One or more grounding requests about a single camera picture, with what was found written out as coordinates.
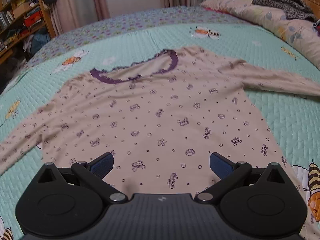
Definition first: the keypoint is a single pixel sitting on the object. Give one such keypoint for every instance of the pink floral pillow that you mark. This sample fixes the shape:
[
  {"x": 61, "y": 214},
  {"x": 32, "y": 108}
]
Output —
[{"x": 270, "y": 17}]

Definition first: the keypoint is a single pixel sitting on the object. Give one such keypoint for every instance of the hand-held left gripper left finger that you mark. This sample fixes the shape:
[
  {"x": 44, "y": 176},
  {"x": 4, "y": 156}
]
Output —
[{"x": 102, "y": 166}]

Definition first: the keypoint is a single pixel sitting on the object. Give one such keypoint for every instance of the purple floral bed sheet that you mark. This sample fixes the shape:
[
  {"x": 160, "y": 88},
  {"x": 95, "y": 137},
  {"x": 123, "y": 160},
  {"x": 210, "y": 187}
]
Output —
[{"x": 140, "y": 22}]

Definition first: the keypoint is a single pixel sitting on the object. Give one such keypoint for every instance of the dark patterned garment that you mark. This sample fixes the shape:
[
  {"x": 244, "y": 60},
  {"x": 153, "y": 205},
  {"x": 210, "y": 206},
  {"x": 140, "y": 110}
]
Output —
[{"x": 280, "y": 1}]

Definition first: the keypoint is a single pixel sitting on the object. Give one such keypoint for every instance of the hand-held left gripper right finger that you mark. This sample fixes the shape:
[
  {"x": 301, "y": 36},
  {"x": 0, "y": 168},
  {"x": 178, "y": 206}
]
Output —
[{"x": 220, "y": 166}]

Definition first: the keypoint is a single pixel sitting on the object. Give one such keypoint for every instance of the blue cloth bag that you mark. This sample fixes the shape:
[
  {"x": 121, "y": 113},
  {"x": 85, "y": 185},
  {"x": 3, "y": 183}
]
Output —
[{"x": 40, "y": 42}]

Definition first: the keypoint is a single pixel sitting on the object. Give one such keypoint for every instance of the wooden bookshelf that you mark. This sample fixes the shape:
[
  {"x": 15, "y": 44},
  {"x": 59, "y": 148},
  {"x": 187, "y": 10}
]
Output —
[{"x": 20, "y": 12}]

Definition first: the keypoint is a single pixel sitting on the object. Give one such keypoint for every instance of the green bee print quilt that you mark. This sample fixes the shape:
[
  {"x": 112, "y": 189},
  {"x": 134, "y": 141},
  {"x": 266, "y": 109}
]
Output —
[{"x": 287, "y": 120}]

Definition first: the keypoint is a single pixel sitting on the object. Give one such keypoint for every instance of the pink printed pajama top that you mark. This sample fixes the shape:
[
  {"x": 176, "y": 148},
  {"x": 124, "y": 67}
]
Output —
[{"x": 155, "y": 110}]

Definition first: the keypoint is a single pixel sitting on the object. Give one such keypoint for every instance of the red box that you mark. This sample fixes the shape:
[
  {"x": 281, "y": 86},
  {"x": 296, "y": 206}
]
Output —
[{"x": 32, "y": 19}]

